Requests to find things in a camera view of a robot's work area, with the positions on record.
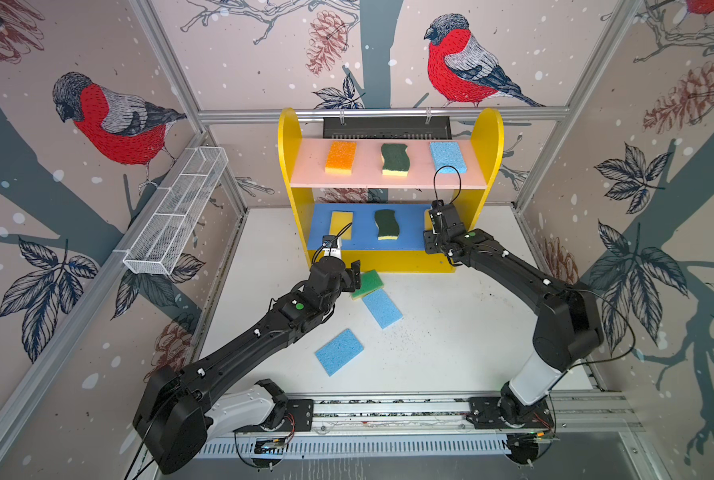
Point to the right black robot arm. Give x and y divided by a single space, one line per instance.
568 325

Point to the blue sponge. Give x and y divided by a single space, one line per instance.
338 352
447 157
382 308

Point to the orange topped yellow sponge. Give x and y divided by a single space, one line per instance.
340 159

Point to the yellow shelf with coloured boards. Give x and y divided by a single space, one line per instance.
302 163

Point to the white wire mesh basket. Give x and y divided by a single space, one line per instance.
162 241

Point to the yellow sponge front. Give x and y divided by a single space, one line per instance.
428 222

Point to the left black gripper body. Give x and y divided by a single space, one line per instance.
342 286

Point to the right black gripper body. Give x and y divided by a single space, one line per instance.
432 245

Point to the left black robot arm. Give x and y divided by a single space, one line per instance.
173 417

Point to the dark green scrub sponge front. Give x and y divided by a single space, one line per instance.
395 160

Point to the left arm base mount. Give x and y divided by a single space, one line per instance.
278 412

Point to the blue sponge front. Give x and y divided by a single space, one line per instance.
338 352

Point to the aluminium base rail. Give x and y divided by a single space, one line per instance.
425 413

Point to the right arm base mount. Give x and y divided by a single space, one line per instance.
505 411

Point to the dark green scrub sponge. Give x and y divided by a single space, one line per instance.
395 160
387 225

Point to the black vent grille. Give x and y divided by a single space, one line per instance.
392 128

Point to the green topped yellow sponge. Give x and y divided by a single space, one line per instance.
370 283

